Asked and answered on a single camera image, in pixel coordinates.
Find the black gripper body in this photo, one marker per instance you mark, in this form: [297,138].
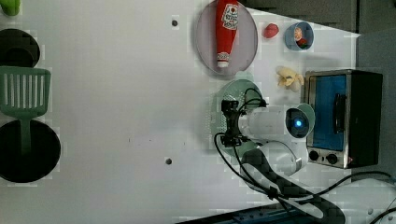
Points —
[232,136]

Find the green plastic strainer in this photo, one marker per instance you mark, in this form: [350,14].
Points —
[249,97]

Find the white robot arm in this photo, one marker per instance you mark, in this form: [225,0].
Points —
[262,139]

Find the green mug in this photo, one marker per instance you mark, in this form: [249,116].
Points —
[310,113]

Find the yellow peeled banana toy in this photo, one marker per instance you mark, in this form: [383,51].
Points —
[289,79]

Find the grey round plate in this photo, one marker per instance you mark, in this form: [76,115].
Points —
[244,46]

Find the small red strawberry toy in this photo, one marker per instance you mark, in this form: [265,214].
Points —
[302,43]

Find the silver toaster oven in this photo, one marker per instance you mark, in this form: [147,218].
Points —
[347,105]

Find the blue bowl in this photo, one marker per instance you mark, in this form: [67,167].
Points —
[308,34]

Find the orange slice toy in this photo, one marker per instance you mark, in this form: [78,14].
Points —
[298,34]

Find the red ketchup bottle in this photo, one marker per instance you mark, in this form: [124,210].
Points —
[226,28]

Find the green slotted spatula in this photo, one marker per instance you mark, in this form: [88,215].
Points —
[24,96]

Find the lime green object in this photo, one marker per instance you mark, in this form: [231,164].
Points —
[10,7]

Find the blue metal frame rail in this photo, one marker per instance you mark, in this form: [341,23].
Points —
[268,214]

